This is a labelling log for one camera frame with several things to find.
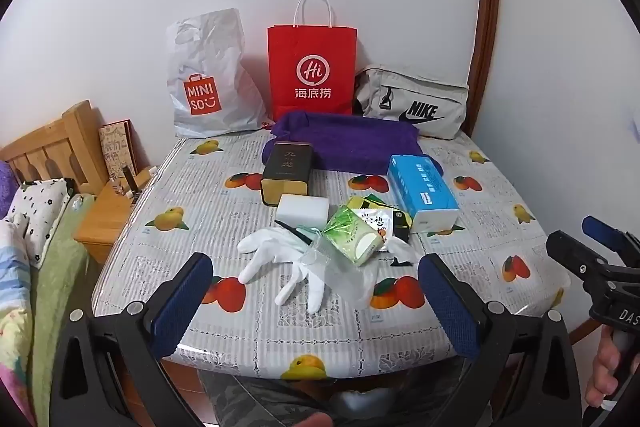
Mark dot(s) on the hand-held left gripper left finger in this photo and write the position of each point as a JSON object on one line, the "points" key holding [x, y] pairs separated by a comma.
{"points": [[184, 304]]}

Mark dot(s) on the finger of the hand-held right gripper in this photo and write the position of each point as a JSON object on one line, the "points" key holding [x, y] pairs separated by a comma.
{"points": [[600, 231], [570, 252]]}

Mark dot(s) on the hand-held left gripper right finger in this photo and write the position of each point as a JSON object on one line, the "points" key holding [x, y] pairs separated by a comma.
{"points": [[448, 307]]}

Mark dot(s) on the clear plastic bag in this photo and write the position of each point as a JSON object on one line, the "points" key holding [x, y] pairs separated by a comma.
{"points": [[345, 279]]}

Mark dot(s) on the black comb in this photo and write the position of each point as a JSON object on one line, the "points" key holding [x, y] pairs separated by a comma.
{"points": [[295, 232]]}

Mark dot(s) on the white sponge block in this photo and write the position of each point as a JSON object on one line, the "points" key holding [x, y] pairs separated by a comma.
{"points": [[302, 209]]}

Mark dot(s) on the person's right hand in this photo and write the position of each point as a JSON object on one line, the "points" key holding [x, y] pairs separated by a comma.
{"points": [[602, 369]]}

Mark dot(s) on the fruit print tablecloth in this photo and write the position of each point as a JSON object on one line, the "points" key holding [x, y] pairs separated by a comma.
{"points": [[200, 217]]}

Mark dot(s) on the person's camouflage trousers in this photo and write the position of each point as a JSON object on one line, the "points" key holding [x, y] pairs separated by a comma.
{"points": [[240, 402]]}

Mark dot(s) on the wooden nightstand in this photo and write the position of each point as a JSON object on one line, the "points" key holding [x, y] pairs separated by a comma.
{"points": [[105, 219]]}

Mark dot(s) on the white and yellow wipe packet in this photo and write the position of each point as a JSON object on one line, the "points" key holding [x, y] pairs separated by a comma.
{"points": [[375, 216]]}

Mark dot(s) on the blue tissue pack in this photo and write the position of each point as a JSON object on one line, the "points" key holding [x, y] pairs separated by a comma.
{"points": [[422, 189]]}

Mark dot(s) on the green tissue packet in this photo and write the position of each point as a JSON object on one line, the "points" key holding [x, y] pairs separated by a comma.
{"points": [[350, 237]]}

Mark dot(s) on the green bed sheet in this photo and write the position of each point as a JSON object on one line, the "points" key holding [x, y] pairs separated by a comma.
{"points": [[55, 297]]}

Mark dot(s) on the dark tea box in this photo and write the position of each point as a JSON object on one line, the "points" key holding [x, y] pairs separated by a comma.
{"points": [[287, 172]]}

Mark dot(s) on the brown patterned book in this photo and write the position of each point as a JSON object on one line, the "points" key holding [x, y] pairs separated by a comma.
{"points": [[117, 147]]}

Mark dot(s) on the white floral pillow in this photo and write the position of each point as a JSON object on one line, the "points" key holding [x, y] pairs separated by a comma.
{"points": [[40, 212]]}

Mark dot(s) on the colourful quilt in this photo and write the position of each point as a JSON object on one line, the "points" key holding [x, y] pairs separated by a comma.
{"points": [[10, 307]]}

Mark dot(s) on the purple towel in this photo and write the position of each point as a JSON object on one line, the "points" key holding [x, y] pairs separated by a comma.
{"points": [[350, 138]]}

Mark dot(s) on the wooden headboard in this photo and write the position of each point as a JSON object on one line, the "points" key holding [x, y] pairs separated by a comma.
{"points": [[50, 147]]}

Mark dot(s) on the beige waist bag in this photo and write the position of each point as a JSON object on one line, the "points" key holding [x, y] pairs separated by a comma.
{"points": [[415, 102]]}

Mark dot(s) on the purple plush toy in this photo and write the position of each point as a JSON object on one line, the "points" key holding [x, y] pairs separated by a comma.
{"points": [[7, 184]]}

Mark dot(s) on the white plastic shopping bag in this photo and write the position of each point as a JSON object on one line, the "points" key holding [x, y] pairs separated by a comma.
{"points": [[215, 72]]}

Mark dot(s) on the red paper bag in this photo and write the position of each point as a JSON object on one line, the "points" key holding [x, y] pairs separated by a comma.
{"points": [[312, 67]]}

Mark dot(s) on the wooden door frame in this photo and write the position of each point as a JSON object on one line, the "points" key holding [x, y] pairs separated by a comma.
{"points": [[487, 32]]}

